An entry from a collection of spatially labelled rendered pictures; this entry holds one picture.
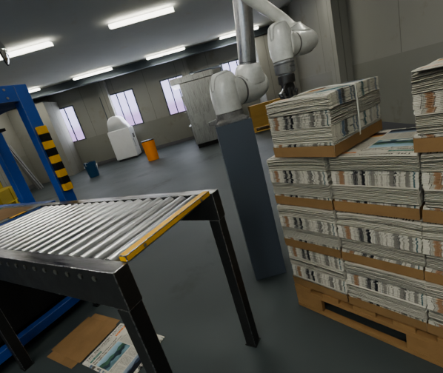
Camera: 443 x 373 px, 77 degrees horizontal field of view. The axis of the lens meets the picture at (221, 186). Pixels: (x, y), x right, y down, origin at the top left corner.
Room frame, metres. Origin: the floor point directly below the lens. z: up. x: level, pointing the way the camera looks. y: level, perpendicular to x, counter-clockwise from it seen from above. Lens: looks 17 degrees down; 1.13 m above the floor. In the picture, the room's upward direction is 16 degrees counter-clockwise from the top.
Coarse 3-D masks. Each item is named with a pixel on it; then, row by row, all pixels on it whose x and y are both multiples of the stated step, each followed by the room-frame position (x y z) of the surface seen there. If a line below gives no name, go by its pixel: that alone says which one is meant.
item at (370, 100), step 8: (360, 80) 1.13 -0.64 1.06; (368, 80) 1.10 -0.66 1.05; (376, 80) 1.14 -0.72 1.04; (320, 88) 1.28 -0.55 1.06; (328, 88) 1.18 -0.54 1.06; (360, 88) 1.07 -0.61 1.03; (368, 88) 1.10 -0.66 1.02; (376, 88) 1.14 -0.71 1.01; (368, 96) 1.10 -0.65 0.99; (376, 96) 1.13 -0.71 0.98; (368, 104) 1.10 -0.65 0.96; (376, 104) 1.14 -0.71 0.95; (368, 112) 1.10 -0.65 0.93; (376, 112) 1.14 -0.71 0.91; (368, 120) 1.10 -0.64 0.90; (376, 120) 1.13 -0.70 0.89
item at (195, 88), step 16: (176, 80) 8.02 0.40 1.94; (192, 80) 8.04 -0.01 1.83; (208, 80) 8.08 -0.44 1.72; (192, 96) 8.06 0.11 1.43; (208, 96) 8.08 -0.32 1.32; (192, 112) 8.06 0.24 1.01; (208, 112) 8.07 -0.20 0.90; (192, 128) 8.05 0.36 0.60; (208, 128) 8.07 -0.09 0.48; (208, 144) 8.10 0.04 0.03
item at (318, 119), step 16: (304, 96) 1.06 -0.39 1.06; (320, 96) 0.96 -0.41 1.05; (336, 96) 0.97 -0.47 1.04; (272, 112) 1.15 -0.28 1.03; (288, 112) 1.08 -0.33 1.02; (304, 112) 1.02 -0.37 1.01; (320, 112) 0.99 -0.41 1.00; (336, 112) 0.97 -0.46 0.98; (352, 112) 1.03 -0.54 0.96; (272, 128) 1.17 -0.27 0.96; (288, 128) 1.10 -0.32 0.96; (304, 128) 1.04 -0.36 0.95; (320, 128) 0.99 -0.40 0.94; (336, 128) 0.97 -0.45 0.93; (352, 128) 1.02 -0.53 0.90; (288, 144) 1.11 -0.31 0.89; (304, 144) 1.04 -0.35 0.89; (320, 144) 0.99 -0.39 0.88
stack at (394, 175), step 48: (384, 144) 0.95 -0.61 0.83; (288, 192) 1.16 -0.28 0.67; (336, 192) 0.98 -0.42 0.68; (384, 192) 0.85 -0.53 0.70; (432, 192) 0.75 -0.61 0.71; (336, 240) 1.01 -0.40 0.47; (384, 240) 0.85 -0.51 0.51; (432, 240) 0.74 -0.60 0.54; (336, 288) 1.04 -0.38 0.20; (384, 288) 0.88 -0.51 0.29; (432, 288) 0.75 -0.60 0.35; (384, 336) 0.90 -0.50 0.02; (432, 336) 0.77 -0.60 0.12
